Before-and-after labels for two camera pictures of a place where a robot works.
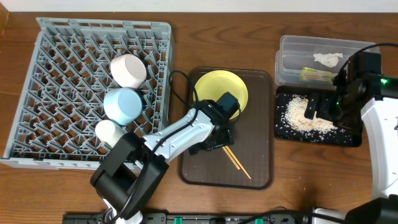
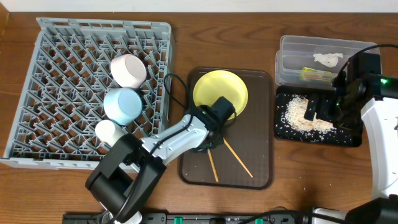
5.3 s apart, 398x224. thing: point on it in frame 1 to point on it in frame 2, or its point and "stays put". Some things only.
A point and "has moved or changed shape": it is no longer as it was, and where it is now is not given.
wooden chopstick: [229, 149] has moved or changed shape
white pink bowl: [128, 71] stays put
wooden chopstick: [231, 158] to [213, 166]
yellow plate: [214, 84] stays put
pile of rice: [295, 114] stays put
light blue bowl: [123, 106] stays put
